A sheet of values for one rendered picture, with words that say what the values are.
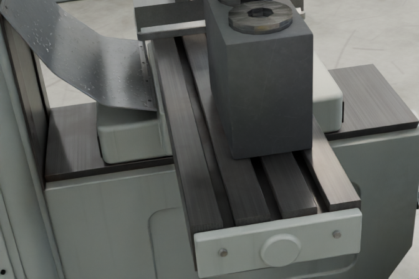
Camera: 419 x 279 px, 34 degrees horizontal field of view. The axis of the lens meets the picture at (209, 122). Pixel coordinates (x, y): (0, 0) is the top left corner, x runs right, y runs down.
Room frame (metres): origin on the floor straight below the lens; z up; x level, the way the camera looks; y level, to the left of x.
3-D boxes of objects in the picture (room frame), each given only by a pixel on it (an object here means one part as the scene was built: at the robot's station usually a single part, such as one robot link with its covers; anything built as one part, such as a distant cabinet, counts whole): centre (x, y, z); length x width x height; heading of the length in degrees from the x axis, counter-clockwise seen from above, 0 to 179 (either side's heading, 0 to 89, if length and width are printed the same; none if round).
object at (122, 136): (1.28, -0.01, 0.80); 0.50 x 0.35 x 0.12; 96
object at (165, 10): (1.36, -0.04, 0.99); 0.35 x 0.15 x 0.11; 96
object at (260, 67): (0.93, -0.08, 1.04); 0.22 x 0.12 x 0.20; 6
